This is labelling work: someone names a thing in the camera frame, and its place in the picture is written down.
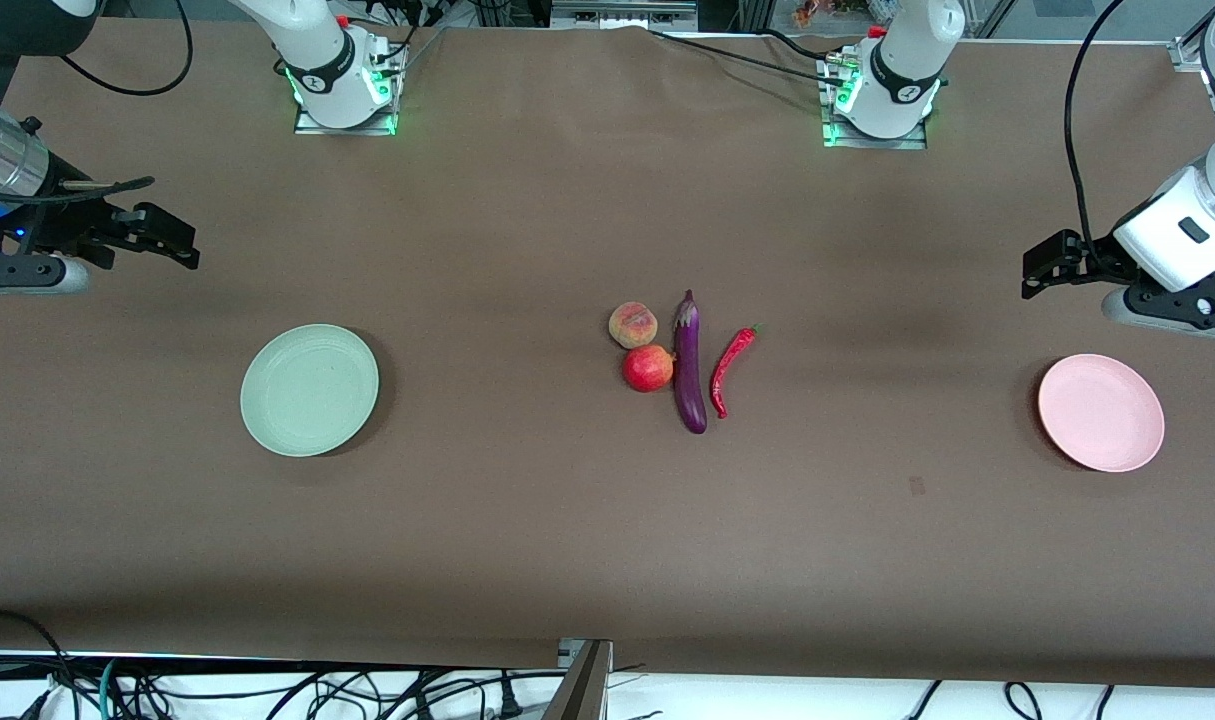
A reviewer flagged purple eggplant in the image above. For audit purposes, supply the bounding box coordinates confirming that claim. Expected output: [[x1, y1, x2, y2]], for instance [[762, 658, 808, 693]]
[[673, 289, 709, 435]]

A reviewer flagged long black table cable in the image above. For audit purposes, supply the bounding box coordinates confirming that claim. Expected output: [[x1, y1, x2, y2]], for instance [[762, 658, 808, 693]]
[[647, 28, 853, 89]]

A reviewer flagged grey metal post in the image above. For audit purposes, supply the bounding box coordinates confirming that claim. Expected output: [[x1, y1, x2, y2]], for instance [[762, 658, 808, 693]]
[[542, 638, 614, 720]]

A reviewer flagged red chili pepper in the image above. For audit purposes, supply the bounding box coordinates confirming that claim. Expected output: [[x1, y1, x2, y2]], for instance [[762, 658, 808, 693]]
[[709, 323, 761, 420]]

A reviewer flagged brown table cover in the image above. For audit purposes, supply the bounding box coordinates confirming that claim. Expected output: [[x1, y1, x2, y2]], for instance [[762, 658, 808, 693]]
[[0, 18, 1215, 689]]

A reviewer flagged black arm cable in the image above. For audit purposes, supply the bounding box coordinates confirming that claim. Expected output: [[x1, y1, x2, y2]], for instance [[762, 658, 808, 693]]
[[1064, 0, 1128, 271], [60, 0, 194, 98]]

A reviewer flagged light green plate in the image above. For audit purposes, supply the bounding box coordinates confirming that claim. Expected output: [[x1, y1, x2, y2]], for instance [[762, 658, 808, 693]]
[[240, 323, 380, 458]]

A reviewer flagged pink plate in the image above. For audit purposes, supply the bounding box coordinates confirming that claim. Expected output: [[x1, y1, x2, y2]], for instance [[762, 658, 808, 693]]
[[1037, 353, 1166, 473]]

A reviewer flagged orange red background object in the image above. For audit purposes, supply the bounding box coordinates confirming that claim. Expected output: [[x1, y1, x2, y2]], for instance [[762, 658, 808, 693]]
[[792, 0, 873, 29]]

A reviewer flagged black looped floor cable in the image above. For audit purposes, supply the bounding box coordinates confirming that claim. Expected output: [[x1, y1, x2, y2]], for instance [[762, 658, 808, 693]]
[[0, 608, 78, 720]]

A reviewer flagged red pomegranate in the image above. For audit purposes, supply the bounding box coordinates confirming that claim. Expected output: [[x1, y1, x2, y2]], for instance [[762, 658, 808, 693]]
[[621, 344, 677, 394]]

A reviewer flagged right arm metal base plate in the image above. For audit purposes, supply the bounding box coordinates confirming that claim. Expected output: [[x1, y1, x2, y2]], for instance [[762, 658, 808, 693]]
[[294, 28, 400, 136]]

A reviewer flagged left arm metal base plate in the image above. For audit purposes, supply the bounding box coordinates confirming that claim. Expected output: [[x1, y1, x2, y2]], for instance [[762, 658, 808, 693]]
[[822, 50, 928, 151]]

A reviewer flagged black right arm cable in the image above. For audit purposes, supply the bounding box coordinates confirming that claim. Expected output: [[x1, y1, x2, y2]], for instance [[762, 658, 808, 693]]
[[60, 0, 194, 98]]

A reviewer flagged short black table cable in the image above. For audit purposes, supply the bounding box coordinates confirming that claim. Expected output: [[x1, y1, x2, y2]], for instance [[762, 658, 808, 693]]
[[757, 28, 840, 61]]

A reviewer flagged aluminium table rail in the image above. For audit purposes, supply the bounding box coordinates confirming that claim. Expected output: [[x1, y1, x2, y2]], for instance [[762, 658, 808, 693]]
[[1170, 35, 1215, 136]]

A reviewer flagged orange yellow peach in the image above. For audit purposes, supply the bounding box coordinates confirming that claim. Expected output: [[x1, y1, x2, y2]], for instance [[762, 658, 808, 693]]
[[608, 302, 659, 350]]

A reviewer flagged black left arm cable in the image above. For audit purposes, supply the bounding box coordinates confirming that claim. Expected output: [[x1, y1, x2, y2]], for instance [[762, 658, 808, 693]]
[[1064, 0, 1128, 271]]

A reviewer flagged grey metal frame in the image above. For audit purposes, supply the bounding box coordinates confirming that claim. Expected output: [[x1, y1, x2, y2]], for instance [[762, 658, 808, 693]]
[[550, 0, 698, 31]]

